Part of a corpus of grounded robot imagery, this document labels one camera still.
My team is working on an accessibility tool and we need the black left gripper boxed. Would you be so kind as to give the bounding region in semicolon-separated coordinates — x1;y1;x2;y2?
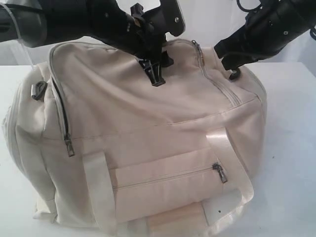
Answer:
86;0;174;86

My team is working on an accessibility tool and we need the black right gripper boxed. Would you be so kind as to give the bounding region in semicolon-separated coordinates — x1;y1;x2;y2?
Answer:
214;0;316;69

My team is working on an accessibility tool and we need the cream duffel bag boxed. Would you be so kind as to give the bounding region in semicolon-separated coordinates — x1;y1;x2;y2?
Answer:
3;39;267;237

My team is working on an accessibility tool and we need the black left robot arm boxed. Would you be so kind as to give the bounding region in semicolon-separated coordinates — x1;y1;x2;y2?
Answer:
0;0;185;87

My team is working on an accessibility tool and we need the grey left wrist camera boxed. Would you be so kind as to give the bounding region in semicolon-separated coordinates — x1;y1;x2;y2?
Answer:
130;0;186;37

